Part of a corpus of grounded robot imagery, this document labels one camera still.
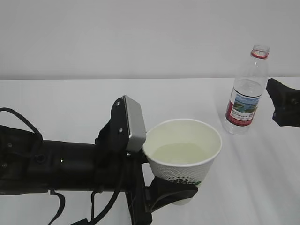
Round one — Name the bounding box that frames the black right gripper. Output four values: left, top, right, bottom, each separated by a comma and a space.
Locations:
266, 78, 300, 127

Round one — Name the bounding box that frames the clear plastic water bottle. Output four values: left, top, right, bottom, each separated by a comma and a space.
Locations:
223, 45, 270, 135

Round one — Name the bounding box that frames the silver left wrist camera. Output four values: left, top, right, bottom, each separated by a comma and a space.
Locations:
109, 95, 146, 153

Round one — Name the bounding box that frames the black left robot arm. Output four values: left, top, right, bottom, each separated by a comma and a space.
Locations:
0, 125, 198, 225

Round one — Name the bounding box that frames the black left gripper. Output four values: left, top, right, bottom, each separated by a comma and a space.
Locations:
88, 121, 199, 225

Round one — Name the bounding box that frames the white paper cup green logo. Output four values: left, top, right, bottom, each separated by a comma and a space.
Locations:
142, 119, 223, 206

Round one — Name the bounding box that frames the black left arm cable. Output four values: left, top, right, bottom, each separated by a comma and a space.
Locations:
0, 107, 125, 225

